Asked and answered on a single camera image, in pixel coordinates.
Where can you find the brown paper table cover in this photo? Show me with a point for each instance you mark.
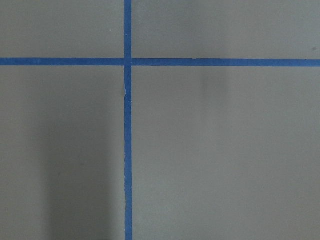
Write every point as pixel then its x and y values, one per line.
pixel 219 153

